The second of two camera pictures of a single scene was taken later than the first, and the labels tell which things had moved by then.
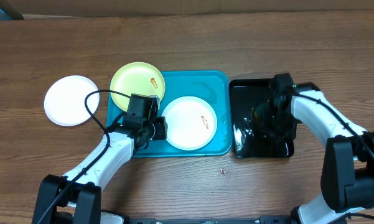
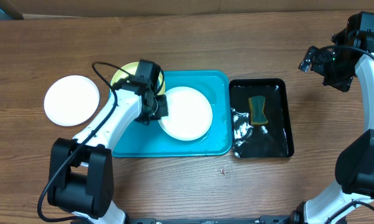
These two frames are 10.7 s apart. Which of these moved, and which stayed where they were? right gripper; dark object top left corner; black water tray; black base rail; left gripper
Moved: right gripper; left gripper
Stayed: black base rail; black water tray; dark object top left corner
